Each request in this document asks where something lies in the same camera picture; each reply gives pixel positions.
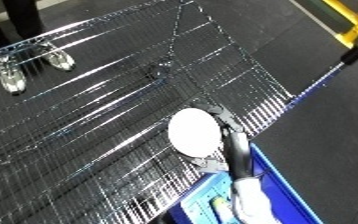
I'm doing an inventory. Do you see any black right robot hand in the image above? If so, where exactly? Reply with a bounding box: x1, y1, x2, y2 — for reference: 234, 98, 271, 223
187, 101, 258, 181

